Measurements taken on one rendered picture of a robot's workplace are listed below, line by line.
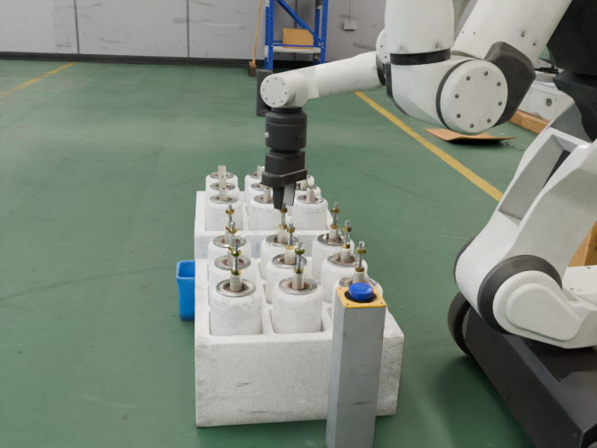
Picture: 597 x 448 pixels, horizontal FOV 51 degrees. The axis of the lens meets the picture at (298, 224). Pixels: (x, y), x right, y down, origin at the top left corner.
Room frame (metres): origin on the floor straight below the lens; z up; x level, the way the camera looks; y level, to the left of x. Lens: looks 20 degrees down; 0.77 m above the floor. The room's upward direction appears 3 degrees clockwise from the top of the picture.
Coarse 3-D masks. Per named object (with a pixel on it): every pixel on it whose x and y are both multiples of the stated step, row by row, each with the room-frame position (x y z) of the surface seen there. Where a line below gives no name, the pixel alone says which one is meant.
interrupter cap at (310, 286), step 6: (282, 282) 1.09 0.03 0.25; (288, 282) 1.09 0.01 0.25; (306, 282) 1.10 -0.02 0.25; (312, 282) 1.10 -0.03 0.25; (282, 288) 1.06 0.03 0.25; (288, 288) 1.07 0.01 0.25; (306, 288) 1.07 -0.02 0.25; (312, 288) 1.07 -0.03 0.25; (294, 294) 1.04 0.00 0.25; (300, 294) 1.04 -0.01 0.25; (306, 294) 1.05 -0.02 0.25
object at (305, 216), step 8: (296, 200) 1.62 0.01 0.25; (296, 208) 1.60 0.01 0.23; (304, 208) 1.59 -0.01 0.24; (312, 208) 1.58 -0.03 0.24; (320, 208) 1.59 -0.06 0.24; (296, 216) 1.60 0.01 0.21; (304, 216) 1.59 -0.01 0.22; (312, 216) 1.59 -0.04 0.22; (320, 216) 1.59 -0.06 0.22; (296, 224) 1.60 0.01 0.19; (304, 224) 1.59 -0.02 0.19; (312, 224) 1.59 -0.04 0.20; (320, 224) 1.60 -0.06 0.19
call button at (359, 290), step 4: (352, 284) 0.93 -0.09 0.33; (356, 284) 0.93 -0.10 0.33; (360, 284) 0.93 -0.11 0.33; (364, 284) 0.93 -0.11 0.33; (368, 284) 0.93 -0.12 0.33; (352, 288) 0.92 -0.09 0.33; (356, 288) 0.92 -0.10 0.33; (360, 288) 0.92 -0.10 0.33; (364, 288) 0.92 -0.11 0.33; (368, 288) 0.92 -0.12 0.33; (372, 288) 0.92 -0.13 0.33; (352, 292) 0.91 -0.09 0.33; (356, 292) 0.91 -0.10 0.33; (360, 292) 0.90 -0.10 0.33; (364, 292) 0.91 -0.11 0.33; (368, 292) 0.91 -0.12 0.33; (372, 292) 0.92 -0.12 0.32; (352, 296) 0.92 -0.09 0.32; (356, 296) 0.91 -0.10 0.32; (360, 296) 0.90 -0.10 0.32; (364, 296) 0.90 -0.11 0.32; (368, 296) 0.91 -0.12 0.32
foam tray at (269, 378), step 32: (224, 352) 0.98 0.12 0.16; (256, 352) 0.99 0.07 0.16; (288, 352) 1.00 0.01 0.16; (320, 352) 1.01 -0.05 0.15; (384, 352) 1.03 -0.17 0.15; (224, 384) 0.98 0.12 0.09; (256, 384) 0.99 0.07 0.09; (288, 384) 1.00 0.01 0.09; (320, 384) 1.01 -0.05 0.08; (384, 384) 1.03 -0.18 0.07; (224, 416) 0.98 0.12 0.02; (256, 416) 0.99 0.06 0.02; (288, 416) 1.00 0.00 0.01; (320, 416) 1.01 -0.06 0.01
